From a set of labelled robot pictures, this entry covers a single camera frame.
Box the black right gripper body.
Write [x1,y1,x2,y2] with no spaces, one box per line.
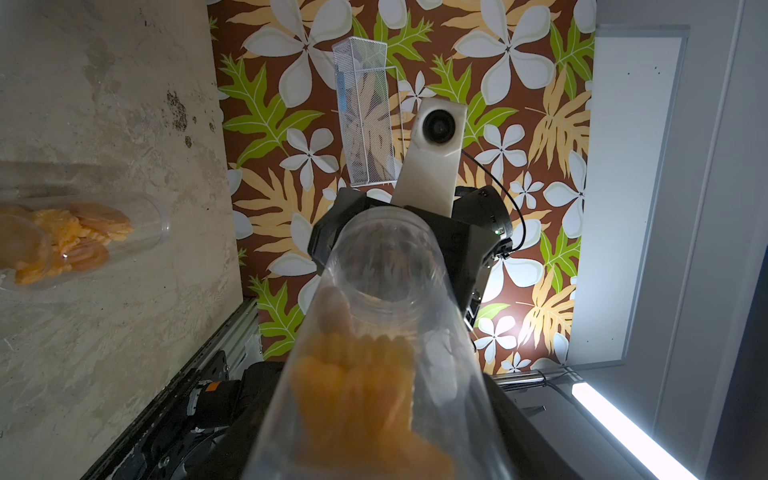
[308,186,513,324]

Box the clear plastic cookie jar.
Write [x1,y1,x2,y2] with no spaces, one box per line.
[243,206,518,479]

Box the orange fish-shaped cookie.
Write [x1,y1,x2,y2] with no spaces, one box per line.
[291,287,456,479]

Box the lying clear jar with cookies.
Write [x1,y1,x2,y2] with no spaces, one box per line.
[1,192,170,292]

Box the ceiling light strip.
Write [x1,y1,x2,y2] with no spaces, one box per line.
[571,382,696,479]

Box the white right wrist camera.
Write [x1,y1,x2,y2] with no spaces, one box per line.
[391,98,468,217]

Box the white wire basket right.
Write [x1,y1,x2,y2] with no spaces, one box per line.
[332,37,397,187]

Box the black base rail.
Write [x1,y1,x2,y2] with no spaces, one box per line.
[84,298,283,479]

